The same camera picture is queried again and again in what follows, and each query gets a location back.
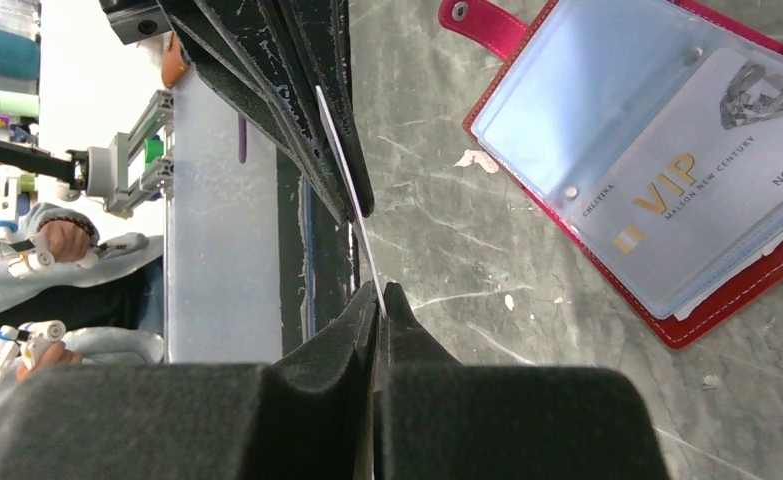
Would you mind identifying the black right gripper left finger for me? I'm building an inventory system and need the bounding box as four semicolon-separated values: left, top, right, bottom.
0;283;378;479

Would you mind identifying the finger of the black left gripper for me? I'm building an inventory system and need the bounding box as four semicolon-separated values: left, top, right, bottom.
259;0;375;218

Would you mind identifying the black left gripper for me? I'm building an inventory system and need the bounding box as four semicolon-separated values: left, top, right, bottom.
99;0;328;208

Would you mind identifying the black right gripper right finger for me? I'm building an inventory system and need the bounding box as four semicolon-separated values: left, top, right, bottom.
374;283;669;479

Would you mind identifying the thin grey card edge-on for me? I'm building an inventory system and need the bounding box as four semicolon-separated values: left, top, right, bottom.
314;85;388;319

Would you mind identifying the red leather card holder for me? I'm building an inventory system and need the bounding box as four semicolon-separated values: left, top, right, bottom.
438;1;783;349

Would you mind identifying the operator grey sleeve forearm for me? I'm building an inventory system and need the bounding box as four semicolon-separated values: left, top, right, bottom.
0;203;164;313

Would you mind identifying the white VIP card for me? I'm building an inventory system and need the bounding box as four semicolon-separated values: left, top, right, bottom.
570;48;783;318

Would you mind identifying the operator right hand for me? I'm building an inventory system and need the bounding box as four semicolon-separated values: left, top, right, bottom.
39;220;94;263

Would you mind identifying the operator left hand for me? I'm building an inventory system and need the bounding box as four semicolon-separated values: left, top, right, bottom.
15;341;83;384

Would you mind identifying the aluminium frame bracket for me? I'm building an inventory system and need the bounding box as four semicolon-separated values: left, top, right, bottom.
84;90;174;218

